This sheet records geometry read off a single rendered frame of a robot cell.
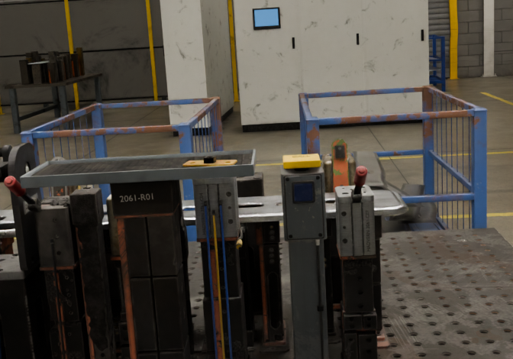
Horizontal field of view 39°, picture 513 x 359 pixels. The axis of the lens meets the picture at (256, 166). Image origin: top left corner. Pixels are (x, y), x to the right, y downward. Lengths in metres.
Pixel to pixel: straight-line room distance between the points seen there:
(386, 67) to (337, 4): 0.99
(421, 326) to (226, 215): 0.57
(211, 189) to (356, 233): 0.28
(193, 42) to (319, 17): 1.60
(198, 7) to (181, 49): 0.56
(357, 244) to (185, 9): 8.13
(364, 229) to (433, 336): 0.37
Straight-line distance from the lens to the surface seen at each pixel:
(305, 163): 1.18
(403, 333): 1.67
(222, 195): 1.35
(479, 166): 3.43
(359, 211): 1.36
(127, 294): 1.25
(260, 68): 9.35
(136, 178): 1.16
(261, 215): 1.48
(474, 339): 1.65
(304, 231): 1.20
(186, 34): 9.38
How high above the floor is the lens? 1.38
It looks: 11 degrees down
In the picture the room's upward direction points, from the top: 4 degrees counter-clockwise
